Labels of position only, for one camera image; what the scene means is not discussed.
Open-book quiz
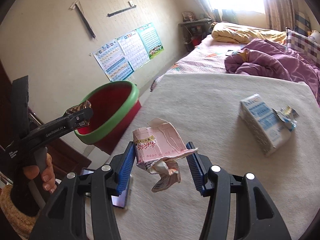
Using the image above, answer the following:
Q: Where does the smartphone with lit screen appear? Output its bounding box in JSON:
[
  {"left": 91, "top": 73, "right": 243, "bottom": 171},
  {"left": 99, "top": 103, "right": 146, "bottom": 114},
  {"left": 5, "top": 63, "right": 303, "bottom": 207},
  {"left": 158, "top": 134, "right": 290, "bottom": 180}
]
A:
[{"left": 80, "top": 167, "right": 134, "bottom": 209}]

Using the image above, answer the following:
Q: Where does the checkered pillow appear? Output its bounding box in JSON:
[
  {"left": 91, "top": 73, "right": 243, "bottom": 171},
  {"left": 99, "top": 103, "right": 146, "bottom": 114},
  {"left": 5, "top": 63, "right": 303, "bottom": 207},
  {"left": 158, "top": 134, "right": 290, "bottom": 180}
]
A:
[{"left": 286, "top": 28, "right": 320, "bottom": 68}]

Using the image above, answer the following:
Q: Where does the white blue milk carton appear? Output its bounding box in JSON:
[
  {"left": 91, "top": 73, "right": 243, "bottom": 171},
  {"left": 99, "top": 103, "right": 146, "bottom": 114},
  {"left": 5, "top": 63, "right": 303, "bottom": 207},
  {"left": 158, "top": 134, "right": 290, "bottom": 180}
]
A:
[{"left": 239, "top": 94, "right": 299, "bottom": 156}]

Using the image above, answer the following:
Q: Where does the right green learning poster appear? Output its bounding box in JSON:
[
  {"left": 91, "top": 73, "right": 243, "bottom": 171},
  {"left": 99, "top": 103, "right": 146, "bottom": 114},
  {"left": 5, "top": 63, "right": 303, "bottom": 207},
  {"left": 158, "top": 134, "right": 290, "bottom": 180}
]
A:
[{"left": 136, "top": 23, "right": 164, "bottom": 59}]

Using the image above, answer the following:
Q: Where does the dark wooden door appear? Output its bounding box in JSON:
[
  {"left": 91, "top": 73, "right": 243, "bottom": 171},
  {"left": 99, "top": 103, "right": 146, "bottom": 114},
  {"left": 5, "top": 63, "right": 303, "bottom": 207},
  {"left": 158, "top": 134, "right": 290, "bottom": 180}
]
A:
[{"left": 0, "top": 60, "right": 92, "bottom": 181}]

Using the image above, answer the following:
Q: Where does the pink pillow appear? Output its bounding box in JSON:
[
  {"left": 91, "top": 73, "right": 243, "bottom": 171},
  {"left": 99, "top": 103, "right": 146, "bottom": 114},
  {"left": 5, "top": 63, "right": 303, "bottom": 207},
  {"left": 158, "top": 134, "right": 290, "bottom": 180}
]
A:
[{"left": 308, "top": 30, "right": 320, "bottom": 44}]

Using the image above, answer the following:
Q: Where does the purple quilt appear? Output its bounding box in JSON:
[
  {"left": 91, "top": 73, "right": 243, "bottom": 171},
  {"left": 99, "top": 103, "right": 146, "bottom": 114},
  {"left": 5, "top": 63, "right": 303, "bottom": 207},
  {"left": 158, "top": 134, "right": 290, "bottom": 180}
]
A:
[{"left": 225, "top": 38, "right": 319, "bottom": 102}]

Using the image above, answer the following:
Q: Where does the left learning poster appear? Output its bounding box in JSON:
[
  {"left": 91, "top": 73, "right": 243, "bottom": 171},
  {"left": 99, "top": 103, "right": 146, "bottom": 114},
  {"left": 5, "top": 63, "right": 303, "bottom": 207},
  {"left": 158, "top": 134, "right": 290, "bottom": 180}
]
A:
[{"left": 92, "top": 40, "right": 133, "bottom": 82}]

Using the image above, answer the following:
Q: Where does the right pink curtain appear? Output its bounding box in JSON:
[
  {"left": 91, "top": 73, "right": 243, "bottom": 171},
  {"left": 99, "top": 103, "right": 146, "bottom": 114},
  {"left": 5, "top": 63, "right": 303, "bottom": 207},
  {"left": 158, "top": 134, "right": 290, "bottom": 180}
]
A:
[{"left": 264, "top": 0, "right": 298, "bottom": 31}]

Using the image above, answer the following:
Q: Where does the red bin with green rim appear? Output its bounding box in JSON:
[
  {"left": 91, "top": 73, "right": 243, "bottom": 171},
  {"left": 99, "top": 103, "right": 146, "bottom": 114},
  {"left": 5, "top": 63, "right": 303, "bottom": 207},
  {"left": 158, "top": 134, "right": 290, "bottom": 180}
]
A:
[{"left": 74, "top": 81, "right": 141, "bottom": 155}]

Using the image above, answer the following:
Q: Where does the dark side table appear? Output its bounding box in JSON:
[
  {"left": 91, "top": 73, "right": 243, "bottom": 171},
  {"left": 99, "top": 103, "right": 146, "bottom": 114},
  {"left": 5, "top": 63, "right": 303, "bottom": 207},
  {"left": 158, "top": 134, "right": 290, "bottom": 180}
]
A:
[{"left": 178, "top": 18, "right": 213, "bottom": 52}]

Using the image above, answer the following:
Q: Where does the pink white snack box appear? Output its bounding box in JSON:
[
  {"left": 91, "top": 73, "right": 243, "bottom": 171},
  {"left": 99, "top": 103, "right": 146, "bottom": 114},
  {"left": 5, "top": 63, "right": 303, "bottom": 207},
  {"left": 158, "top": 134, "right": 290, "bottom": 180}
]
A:
[{"left": 132, "top": 118, "right": 197, "bottom": 193}]

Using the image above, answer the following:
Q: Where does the pink bed sheet mattress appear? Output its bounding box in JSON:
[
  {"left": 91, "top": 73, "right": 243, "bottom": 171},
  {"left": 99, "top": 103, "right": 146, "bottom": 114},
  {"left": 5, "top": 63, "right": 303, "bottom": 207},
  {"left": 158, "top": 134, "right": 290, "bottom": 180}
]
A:
[{"left": 150, "top": 35, "right": 245, "bottom": 91}]

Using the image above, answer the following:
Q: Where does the black wall rail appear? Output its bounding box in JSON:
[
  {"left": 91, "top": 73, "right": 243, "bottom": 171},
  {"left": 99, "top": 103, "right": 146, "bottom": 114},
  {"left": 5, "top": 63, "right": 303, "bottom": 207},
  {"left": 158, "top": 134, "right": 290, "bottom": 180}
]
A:
[{"left": 107, "top": 1, "right": 137, "bottom": 17}]

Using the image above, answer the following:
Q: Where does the person left hand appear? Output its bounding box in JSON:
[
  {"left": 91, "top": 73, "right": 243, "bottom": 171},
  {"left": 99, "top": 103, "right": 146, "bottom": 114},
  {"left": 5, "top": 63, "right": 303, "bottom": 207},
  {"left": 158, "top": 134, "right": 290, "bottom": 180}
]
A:
[{"left": 23, "top": 153, "right": 57, "bottom": 194}]

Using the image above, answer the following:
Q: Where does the yellow blanket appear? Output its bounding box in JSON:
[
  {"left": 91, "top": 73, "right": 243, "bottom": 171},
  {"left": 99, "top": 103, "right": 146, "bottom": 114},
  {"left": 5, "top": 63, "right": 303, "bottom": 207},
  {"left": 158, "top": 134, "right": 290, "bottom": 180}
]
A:
[{"left": 211, "top": 22, "right": 286, "bottom": 44}]

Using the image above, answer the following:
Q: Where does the dark brown box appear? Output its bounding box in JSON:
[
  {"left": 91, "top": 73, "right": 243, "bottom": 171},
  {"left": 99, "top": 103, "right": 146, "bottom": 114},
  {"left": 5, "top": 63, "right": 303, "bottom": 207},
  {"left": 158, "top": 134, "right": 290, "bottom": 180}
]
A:
[{"left": 64, "top": 100, "right": 93, "bottom": 129}]

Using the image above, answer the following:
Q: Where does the black hanging strap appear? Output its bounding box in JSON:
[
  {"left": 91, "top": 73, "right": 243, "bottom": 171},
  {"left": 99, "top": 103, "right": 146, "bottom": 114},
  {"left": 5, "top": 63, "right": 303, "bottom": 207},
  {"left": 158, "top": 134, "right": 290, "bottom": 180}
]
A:
[{"left": 69, "top": 0, "right": 97, "bottom": 40}]

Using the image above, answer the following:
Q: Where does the middle learning poster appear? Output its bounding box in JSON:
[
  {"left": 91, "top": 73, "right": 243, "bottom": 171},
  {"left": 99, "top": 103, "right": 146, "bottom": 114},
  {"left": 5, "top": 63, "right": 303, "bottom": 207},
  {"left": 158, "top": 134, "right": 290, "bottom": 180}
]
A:
[{"left": 117, "top": 30, "right": 150, "bottom": 71}]

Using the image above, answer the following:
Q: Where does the striped cushion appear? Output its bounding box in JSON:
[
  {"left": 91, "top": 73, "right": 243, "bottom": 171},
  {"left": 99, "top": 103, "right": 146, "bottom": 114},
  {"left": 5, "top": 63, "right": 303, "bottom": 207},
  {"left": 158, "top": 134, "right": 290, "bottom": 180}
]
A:
[{"left": 294, "top": 11, "right": 311, "bottom": 36}]

